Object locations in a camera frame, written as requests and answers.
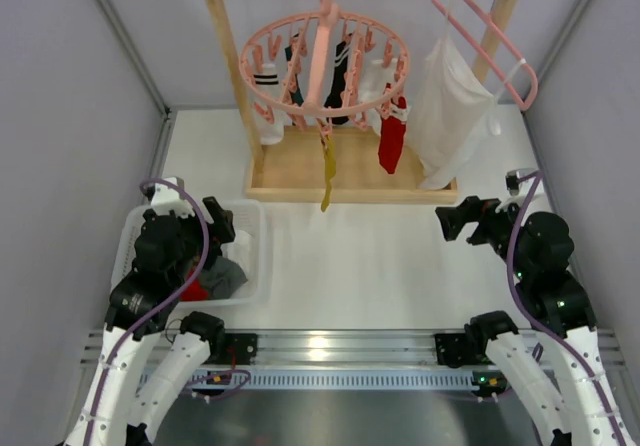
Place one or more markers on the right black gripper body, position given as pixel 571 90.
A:
pixel 470 223

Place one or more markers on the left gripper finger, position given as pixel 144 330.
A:
pixel 221 229
pixel 214 253

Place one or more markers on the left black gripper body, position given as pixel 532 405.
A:
pixel 211 231

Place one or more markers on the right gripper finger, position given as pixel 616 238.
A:
pixel 478 237
pixel 453 218

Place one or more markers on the red santa sock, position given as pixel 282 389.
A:
pixel 392 133

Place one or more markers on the mustard yellow sock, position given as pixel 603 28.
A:
pixel 330 169

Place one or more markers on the dark green sock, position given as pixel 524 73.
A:
pixel 295 94

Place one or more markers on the pink round clip hanger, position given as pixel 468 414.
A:
pixel 320 32

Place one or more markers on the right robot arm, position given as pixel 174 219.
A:
pixel 562 383

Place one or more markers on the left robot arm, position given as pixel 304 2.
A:
pixel 119 409

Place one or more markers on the white garment on hanger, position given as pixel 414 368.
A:
pixel 453 113

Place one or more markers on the grey sock in basket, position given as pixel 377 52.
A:
pixel 223 279

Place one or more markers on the white cloth in basket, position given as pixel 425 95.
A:
pixel 240 251

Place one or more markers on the white plastic basket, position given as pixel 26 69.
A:
pixel 248 215

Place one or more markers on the red sock in basket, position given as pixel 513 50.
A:
pixel 195 293

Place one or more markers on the wooden clothes rack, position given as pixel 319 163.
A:
pixel 293 169

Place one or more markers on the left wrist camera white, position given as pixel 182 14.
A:
pixel 164 200

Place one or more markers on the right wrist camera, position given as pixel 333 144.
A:
pixel 514 179

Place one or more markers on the aluminium mounting rail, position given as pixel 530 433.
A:
pixel 346 360

